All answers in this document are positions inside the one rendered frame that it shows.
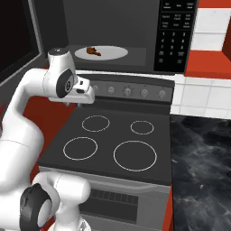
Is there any black microwave door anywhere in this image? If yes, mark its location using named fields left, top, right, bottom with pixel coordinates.
left=0, top=0, right=50, bottom=88

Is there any brown food piece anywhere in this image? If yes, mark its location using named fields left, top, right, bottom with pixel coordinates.
left=86, top=46, right=103, bottom=58

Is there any dark grey stove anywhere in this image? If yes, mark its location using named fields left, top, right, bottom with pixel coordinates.
left=38, top=73, right=176, bottom=231

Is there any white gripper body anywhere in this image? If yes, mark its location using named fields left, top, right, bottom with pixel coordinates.
left=48, top=85, right=96, bottom=106

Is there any black microwave oven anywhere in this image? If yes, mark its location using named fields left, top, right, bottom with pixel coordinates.
left=29, top=0, right=200, bottom=76

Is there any white round plate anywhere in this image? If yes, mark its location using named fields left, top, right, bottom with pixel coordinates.
left=73, top=45, right=130, bottom=61

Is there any grey oven door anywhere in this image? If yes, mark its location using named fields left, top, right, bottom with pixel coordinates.
left=77, top=179, right=172, bottom=231

